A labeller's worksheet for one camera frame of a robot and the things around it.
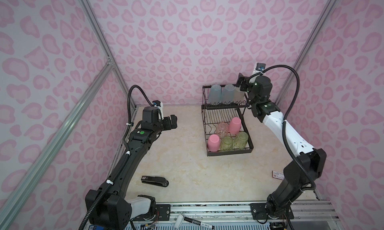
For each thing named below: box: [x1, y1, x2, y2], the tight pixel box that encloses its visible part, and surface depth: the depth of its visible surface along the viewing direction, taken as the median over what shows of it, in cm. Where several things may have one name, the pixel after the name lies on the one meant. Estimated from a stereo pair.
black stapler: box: [141, 176, 170, 187], surface depth 83 cm
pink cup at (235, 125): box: [228, 117, 242, 135], surface depth 97 cm
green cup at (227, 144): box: [220, 136, 233, 152], surface depth 90 cm
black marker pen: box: [174, 214, 215, 230], surface depth 70 cm
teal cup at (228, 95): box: [222, 84, 235, 104], surface depth 90 cm
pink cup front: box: [207, 134, 221, 152], surface depth 88 cm
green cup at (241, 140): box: [235, 131, 249, 150], surface depth 93 cm
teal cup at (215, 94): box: [208, 84, 222, 105], surface depth 91 cm
